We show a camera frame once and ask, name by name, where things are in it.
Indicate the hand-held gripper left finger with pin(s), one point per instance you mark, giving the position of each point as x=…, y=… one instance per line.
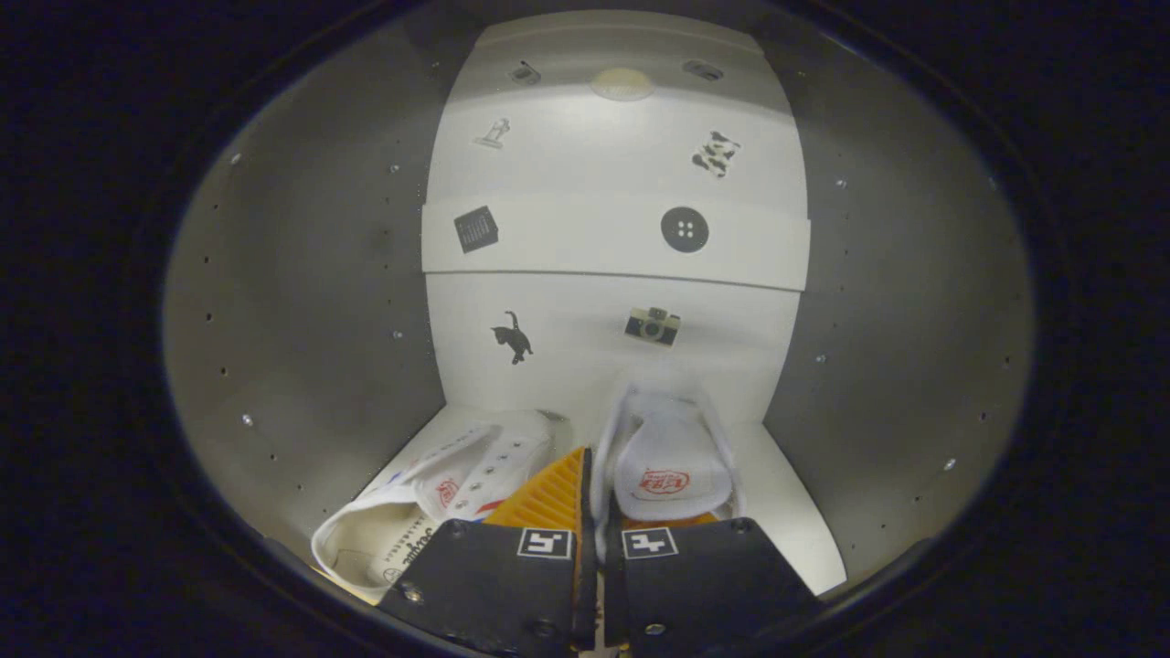
x=494, y=585

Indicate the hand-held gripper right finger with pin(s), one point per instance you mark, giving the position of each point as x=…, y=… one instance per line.
x=704, y=585

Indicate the white canvas shoe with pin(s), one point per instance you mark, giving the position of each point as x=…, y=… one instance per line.
x=672, y=457
x=384, y=539

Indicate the grey shoe cabinet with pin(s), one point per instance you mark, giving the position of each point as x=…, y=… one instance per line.
x=302, y=274

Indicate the round cabinet light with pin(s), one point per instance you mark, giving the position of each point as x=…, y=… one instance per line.
x=622, y=84

